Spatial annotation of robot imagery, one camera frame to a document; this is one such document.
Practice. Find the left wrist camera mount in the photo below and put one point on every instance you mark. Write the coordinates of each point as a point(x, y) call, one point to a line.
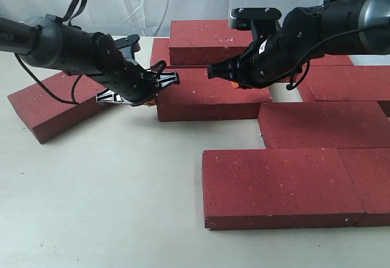
point(128, 45)

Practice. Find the red brick lower right row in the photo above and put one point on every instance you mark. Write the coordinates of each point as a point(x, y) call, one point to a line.
point(340, 125)

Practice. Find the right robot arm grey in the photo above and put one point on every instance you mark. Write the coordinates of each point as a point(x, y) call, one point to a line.
point(350, 27)

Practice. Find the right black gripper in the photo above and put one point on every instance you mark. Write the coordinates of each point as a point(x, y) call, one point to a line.
point(273, 58)

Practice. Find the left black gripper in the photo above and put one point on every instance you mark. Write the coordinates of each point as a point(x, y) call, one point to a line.
point(125, 81)

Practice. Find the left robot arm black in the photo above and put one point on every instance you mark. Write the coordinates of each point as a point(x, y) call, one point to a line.
point(45, 42)

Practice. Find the red brick front large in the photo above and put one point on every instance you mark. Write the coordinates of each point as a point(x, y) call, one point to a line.
point(258, 189)

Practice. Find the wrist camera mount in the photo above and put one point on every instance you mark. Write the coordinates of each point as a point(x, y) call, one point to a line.
point(128, 45)
point(262, 21)

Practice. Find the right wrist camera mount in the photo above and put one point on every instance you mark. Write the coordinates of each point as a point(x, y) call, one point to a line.
point(262, 21)

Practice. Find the red brick top stacked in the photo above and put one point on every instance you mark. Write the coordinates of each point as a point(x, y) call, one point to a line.
point(203, 42)

